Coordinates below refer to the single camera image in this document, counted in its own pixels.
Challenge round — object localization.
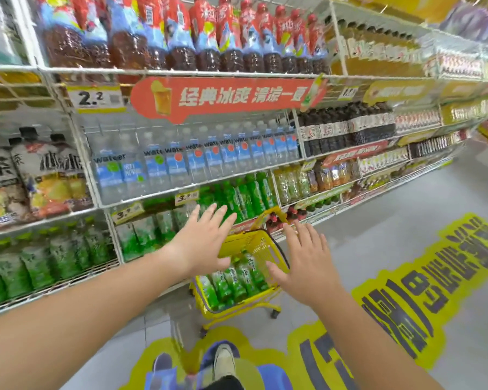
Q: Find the person's right hand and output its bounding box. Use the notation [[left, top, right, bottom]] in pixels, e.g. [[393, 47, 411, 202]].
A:
[[265, 221, 344, 311]]

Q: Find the small red shelf banner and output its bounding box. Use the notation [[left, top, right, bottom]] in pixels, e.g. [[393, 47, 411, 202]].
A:
[[321, 141, 391, 169]]

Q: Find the person's left trouser leg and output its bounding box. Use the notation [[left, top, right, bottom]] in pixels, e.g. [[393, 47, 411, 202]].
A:
[[201, 375, 245, 390]]

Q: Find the person's left forearm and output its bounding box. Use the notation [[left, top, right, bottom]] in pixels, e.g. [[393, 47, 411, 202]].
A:
[[0, 249, 188, 390]]

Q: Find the yellow cartoon floor sticker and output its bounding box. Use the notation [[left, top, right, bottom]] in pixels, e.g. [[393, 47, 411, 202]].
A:
[[120, 213, 488, 390]]

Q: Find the row of white label bottles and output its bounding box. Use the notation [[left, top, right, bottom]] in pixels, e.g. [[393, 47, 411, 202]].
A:
[[357, 146, 410, 177]]

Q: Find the row of bright green bottles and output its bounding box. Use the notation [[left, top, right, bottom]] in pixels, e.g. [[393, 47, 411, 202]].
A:
[[197, 171, 278, 225]]

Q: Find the white yellow price tag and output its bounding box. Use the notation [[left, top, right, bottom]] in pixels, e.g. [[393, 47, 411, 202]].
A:
[[67, 84, 127, 114]]

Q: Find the row of clear green bottles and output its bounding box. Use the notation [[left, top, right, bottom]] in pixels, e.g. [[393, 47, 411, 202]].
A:
[[0, 0, 29, 66]]

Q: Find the row of distant small bottles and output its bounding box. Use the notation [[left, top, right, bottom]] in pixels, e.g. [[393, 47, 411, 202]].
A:
[[394, 107, 444, 137]]

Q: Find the row of dark tea bottles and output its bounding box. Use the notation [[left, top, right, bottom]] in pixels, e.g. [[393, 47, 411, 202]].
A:
[[0, 127, 95, 233]]

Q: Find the yellow shelf banner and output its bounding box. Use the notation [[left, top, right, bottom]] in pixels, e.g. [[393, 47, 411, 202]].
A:
[[362, 80, 436, 105]]

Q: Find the yellow shopping basket trolley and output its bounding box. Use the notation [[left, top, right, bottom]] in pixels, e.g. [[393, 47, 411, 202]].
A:
[[190, 206, 290, 334]]

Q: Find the row of orange juice bottles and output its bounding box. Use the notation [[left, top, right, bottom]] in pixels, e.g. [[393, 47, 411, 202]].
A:
[[309, 160, 361, 193]]

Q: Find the white wire shelf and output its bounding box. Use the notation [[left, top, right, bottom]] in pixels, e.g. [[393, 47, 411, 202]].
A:
[[0, 0, 488, 321]]

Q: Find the red promotional shelf banner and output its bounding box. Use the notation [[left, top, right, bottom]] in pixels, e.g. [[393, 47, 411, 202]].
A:
[[129, 75, 329, 126]]

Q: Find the row of pale yellow bottles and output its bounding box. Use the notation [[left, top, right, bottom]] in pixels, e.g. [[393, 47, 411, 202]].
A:
[[273, 165, 312, 207]]

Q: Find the person's left shoe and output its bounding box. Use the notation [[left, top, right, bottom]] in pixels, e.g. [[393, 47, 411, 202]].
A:
[[212, 344, 236, 382]]

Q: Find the row of blue water bottles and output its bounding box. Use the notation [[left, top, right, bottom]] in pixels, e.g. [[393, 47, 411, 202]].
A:
[[87, 121, 303, 206]]

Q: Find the row of large green-capped bottles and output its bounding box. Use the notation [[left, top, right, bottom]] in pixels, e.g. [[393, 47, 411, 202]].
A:
[[114, 205, 192, 263]]

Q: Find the row of red-capped dark bottles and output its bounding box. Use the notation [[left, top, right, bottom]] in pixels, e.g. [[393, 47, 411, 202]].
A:
[[265, 206, 338, 234]]

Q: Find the row of black white-label bottles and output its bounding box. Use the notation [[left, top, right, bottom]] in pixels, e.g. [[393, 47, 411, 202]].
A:
[[297, 102, 396, 158]]

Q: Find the person's left hand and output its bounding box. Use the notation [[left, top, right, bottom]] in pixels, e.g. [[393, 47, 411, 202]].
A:
[[160, 203, 239, 279]]

